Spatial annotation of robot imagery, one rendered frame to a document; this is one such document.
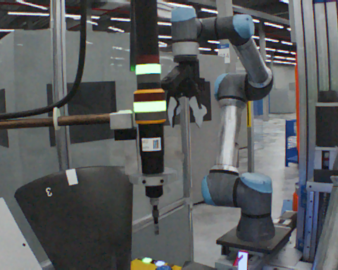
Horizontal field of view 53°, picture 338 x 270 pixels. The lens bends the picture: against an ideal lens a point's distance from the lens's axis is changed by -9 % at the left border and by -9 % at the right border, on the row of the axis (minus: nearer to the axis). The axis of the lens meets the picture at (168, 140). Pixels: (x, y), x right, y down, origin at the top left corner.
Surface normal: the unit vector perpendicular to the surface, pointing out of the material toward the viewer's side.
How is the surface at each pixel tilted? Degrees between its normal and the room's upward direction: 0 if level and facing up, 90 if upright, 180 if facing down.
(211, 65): 90
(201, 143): 90
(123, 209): 43
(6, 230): 50
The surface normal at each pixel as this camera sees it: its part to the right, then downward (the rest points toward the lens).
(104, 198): 0.12, -0.63
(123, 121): 0.03, 0.13
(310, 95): -0.60, 0.13
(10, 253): 0.61, -0.61
